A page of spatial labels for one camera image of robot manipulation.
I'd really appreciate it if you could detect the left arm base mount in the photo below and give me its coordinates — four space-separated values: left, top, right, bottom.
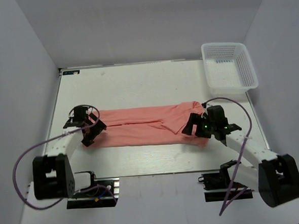
66 177 120 210

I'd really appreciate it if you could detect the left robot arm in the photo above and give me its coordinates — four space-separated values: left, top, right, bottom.
32 104 107 200

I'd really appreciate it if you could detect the dark label sticker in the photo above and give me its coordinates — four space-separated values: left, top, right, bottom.
62 70 80 76

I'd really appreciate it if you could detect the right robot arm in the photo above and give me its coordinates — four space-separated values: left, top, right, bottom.
182 105 299 208

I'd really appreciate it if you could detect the white plastic basket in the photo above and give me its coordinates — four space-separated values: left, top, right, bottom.
201 42 259 96

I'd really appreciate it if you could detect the pink t shirt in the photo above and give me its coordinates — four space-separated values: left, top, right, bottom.
89 101 209 148

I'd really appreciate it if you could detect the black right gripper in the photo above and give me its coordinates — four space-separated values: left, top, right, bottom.
181 111 217 140

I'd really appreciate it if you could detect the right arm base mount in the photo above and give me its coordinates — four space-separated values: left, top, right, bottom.
198 172 253 202

